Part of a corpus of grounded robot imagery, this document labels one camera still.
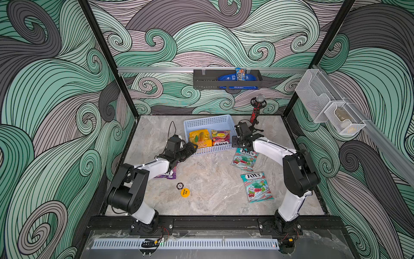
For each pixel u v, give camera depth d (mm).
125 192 445
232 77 925
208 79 951
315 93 781
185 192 835
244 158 951
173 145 713
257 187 833
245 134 743
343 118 653
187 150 815
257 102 959
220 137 1047
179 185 860
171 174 885
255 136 701
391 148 535
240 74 901
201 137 1005
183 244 698
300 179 482
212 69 923
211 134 1074
